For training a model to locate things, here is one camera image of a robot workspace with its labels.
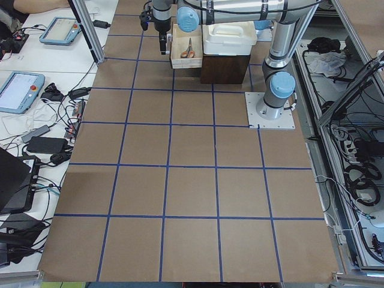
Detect teach pendant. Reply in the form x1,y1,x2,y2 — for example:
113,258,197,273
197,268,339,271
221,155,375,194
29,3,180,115
1,71,45,115
39,17,80,46

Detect white drawer handle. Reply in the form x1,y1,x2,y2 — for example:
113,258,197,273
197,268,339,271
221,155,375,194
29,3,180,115
166,34,172,55

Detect light wood drawer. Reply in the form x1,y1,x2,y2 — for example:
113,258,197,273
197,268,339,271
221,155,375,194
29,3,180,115
170,24,203,69

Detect dark brown drawer cabinet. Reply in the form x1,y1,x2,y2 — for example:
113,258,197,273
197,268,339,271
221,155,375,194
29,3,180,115
200,54,251,84

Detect black laptop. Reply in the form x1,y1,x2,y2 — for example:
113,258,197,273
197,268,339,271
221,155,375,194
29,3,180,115
1,149,41,215

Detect white crumpled cloth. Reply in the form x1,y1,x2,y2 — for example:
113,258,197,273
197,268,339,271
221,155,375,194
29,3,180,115
308,52,347,77

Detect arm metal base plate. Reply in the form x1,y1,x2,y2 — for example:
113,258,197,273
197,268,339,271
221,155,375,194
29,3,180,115
245,92,295,130
254,20,274,42

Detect far teach pendant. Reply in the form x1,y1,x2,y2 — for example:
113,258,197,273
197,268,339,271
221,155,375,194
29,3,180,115
39,17,80,46

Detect orange grey scissors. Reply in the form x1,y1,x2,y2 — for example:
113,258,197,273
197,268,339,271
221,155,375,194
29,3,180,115
180,38,195,59

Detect white plastic storage bin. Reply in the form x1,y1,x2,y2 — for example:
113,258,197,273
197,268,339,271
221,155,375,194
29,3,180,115
202,21,257,56

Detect aluminium frame post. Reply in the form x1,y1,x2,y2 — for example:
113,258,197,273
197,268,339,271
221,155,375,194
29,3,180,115
68,0,105,65

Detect large black power brick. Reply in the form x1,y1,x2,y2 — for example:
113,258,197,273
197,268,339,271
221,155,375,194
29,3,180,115
26,137,68,154

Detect near teach pendant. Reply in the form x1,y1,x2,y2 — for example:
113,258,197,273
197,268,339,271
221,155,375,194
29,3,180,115
1,71,45,115

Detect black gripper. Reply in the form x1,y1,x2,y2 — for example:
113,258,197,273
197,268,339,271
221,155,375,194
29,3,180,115
139,1,168,55

